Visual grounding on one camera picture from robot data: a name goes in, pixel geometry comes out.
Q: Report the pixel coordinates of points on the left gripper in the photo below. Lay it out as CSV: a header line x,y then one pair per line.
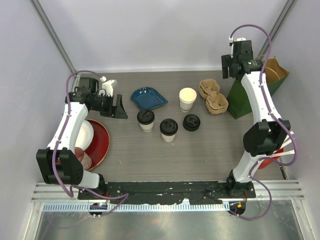
x,y
118,111

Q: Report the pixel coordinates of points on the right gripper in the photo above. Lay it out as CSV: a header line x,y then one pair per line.
x,y
226,61

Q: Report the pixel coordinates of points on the green paper bag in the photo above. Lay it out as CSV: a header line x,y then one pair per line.
x,y
238,101

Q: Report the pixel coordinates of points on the white paper cup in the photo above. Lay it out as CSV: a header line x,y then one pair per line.
x,y
147,127
168,137

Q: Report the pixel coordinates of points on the stack of white paper cups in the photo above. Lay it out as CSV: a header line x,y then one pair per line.
x,y
187,97

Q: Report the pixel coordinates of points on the stack of black lids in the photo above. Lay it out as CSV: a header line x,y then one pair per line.
x,y
191,122

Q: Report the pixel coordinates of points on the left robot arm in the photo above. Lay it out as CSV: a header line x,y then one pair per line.
x,y
58,163

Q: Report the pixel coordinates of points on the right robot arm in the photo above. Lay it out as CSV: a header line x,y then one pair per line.
x,y
269,131

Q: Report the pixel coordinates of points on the blue ceramic dish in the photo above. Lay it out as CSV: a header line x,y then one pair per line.
x,y
147,98

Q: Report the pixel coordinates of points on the white bowl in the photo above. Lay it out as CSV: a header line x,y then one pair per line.
x,y
85,135

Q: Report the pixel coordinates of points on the red plate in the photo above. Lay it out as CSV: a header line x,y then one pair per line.
x,y
100,144

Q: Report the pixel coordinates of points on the stack of cardboard cup carriers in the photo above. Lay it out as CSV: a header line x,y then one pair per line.
x,y
215,102

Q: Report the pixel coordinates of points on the pink patterned cup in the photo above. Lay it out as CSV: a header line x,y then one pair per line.
x,y
83,158

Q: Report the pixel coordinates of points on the paper wrapped straw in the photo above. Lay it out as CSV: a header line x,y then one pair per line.
x,y
286,142
283,153

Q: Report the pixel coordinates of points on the red cup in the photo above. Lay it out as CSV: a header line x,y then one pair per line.
x,y
267,162

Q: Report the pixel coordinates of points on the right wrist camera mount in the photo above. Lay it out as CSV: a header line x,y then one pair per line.
x,y
235,45

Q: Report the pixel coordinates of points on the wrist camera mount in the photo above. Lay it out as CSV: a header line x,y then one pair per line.
x,y
235,45
107,86

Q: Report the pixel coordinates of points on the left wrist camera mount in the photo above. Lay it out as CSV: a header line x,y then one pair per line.
x,y
107,86

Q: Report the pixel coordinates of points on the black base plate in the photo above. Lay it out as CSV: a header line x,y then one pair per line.
x,y
174,192

